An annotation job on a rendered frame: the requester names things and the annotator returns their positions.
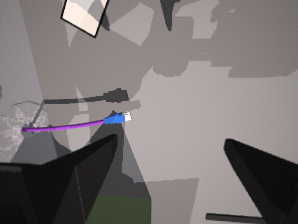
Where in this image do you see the grey flat panel with gear pattern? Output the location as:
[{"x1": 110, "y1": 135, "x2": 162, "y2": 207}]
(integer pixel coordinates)
[{"x1": 0, "y1": 0, "x2": 54, "y2": 163}]

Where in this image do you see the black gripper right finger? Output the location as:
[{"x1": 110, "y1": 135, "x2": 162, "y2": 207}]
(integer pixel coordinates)
[{"x1": 224, "y1": 139, "x2": 298, "y2": 224}]

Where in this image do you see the black rectangular cover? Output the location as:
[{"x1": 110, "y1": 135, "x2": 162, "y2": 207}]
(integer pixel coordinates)
[{"x1": 30, "y1": 145, "x2": 57, "y2": 164}]

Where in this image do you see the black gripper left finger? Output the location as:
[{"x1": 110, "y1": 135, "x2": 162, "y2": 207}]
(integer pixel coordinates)
[{"x1": 0, "y1": 134, "x2": 118, "y2": 224}]

